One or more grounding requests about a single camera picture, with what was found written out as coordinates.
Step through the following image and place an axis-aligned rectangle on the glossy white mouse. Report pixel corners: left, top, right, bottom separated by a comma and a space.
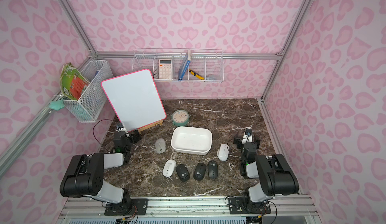
217, 143, 229, 162

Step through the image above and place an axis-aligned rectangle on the grey speckled mouse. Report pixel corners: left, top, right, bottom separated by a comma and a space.
155, 138, 166, 154

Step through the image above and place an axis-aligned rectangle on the black ribbed mouse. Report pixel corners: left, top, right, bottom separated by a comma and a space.
208, 161, 219, 179

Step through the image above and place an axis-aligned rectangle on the white upside-down mouse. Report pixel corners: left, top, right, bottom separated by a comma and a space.
163, 159, 176, 178

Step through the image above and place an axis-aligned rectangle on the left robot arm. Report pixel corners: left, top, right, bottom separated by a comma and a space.
59, 123, 141, 213

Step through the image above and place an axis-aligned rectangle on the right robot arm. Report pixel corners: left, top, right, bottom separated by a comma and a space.
234, 127, 299, 212

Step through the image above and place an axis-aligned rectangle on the white storage box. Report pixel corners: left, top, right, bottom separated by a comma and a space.
171, 126, 212, 155

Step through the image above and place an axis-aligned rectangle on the wooden whiteboard stand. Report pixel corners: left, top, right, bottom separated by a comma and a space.
137, 120, 163, 133

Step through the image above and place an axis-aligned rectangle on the pink framed whiteboard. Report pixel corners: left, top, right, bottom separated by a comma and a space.
101, 69, 166, 131

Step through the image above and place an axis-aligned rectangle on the green alarm clock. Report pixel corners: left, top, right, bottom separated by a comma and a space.
171, 109, 190, 127

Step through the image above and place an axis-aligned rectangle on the green clip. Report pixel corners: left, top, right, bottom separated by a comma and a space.
49, 99, 65, 111

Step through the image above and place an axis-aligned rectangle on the green red packet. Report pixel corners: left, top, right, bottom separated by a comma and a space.
60, 63, 90, 100

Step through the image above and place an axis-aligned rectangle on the pink calculator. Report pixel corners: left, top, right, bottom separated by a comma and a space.
158, 59, 173, 80

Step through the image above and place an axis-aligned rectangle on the yellow utility knife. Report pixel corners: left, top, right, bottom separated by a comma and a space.
189, 70, 205, 80

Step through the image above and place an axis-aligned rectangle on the blue book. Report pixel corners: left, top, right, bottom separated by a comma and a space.
178, 50, 191, 80

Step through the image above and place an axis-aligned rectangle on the white wire basket left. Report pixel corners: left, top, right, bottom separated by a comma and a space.
64, 60, 113, 123

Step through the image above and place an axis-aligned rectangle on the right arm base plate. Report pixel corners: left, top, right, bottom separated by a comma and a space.
225, 196, 271, 216

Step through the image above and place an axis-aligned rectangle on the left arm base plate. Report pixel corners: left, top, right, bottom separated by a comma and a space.
104, 198, 149, 217

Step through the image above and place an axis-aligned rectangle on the aluminium rail front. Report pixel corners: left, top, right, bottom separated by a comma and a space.
59, 195, 318, 219

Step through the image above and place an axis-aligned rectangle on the white wire shelf back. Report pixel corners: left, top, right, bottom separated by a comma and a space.
132, 48, 224, 82

